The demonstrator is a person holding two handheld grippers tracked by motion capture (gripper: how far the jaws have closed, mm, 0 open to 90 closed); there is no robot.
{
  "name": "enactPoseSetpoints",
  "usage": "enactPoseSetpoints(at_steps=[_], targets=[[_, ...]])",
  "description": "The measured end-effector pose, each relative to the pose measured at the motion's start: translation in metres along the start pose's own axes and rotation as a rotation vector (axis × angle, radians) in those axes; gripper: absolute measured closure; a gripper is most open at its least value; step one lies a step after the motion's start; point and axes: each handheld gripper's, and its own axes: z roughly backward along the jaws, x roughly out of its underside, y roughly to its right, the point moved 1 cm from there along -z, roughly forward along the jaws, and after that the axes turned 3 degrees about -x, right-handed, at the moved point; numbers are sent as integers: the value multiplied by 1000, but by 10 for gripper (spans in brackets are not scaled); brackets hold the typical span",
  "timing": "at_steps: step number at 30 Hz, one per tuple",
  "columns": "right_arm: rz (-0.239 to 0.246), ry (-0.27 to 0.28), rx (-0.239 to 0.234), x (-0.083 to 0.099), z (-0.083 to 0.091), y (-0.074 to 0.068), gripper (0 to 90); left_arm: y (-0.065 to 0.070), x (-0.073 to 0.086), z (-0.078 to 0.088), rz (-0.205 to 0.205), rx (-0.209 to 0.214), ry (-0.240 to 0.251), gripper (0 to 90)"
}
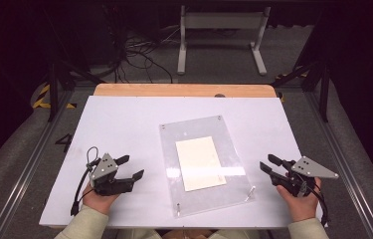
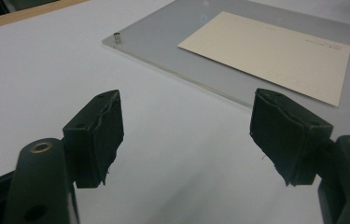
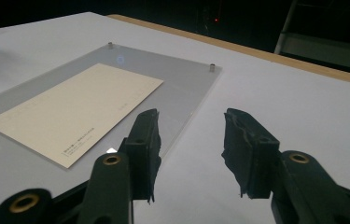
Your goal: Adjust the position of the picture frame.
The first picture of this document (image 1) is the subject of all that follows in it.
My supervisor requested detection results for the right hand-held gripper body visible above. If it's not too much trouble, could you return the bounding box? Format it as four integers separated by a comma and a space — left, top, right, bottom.
278, 155, 340, 198

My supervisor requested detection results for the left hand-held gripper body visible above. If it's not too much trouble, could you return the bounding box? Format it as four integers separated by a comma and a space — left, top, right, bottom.
88, 152, 134, 197

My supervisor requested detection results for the cream paper sheet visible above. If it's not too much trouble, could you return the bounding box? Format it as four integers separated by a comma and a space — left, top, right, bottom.
175, 135, 228, 193

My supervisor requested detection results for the clear acrylic frame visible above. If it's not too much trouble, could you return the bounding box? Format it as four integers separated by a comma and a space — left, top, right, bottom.
158, 115, 257, 219

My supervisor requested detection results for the person's left hand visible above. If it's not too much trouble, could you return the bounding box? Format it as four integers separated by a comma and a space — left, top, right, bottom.
82, 183, 121, 216

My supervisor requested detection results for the person's right hand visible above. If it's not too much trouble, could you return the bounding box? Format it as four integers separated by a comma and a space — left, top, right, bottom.
276, 177, 323, 223

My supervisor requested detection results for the white board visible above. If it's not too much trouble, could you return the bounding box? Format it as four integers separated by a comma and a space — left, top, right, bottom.
39, 95, 328, 230

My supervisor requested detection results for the black metal stand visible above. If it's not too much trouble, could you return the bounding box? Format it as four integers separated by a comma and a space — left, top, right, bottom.
46, 59, 107, 123
271, 61, 331, 123

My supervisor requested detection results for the yellow black floor tape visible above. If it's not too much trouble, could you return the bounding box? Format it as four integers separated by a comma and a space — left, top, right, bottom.
32, 84, 78, 111
274, 70, 308, 82

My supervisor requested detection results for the wooden table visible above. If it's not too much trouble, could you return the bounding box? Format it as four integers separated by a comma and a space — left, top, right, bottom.
93, 83, 279, 99

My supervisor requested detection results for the white metal stand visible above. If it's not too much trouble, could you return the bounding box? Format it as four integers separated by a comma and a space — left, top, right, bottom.
176, 5, 272, 77

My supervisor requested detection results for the aluminium floor rail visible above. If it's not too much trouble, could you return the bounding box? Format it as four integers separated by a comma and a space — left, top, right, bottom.
0, 89, 76, 239
305, 90, 373, 239

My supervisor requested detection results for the bundle of black floor cables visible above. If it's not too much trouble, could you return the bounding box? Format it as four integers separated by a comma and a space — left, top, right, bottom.
105, 6, 175, 85

